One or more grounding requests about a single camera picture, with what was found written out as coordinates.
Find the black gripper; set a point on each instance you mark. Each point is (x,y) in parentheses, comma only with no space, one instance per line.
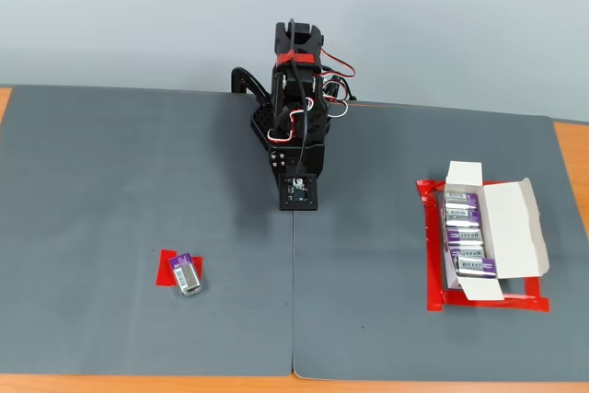
(277,158)

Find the purple silver 9V battery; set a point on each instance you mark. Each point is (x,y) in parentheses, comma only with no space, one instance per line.
(468,253)
(185,274)
(465,236)
(461,199)
(464,217)
(475,267)

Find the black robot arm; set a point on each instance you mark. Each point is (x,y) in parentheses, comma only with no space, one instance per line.
(301,43)

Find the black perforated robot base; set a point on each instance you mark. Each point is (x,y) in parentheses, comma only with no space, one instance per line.
(261,123)

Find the white cardboard box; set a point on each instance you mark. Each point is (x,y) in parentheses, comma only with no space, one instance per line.
(511,232)

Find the black table clamp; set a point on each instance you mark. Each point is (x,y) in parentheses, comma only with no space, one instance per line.
(246,79)

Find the red tape band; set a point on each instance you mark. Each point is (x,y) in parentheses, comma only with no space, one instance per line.
(299,58)

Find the grey table mat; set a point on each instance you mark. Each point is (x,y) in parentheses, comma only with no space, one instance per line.
(115,209)
(368,273)

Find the red tape patch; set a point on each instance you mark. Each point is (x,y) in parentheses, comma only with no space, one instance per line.
(163,269)

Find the black square wrist camera module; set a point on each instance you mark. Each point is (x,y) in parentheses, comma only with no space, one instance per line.
(299,193)

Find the red tape frame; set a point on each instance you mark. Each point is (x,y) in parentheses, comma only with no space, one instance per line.
(432,264)

